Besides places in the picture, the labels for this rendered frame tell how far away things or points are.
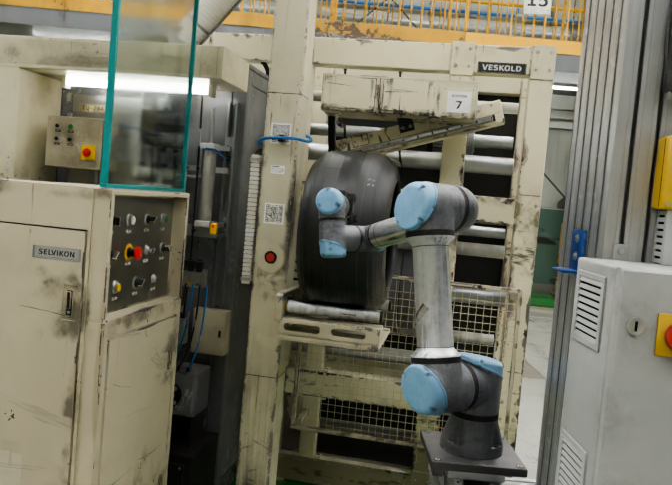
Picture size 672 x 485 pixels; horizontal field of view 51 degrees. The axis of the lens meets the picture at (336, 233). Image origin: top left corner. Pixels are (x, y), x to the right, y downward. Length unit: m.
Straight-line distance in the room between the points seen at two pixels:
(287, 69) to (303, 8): 0.22
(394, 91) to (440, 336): 1.36
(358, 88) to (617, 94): 1.52
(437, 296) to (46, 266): 1.10
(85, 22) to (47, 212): 6.57
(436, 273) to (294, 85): 1.16
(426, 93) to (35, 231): 1.49
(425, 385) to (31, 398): 1.15
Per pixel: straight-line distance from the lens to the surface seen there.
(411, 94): 2.77
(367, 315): 2.44
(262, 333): 2.61
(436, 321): 1.63
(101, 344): 2.08
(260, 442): 2.71
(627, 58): 1.44
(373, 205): 2.30
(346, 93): 2.80
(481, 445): 1.75
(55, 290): 2.12
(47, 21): 8.76
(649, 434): 1.27
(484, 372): 1.72
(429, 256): 1.63
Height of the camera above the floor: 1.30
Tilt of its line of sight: 3 degrees down
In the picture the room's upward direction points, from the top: 5 degrees clockwise
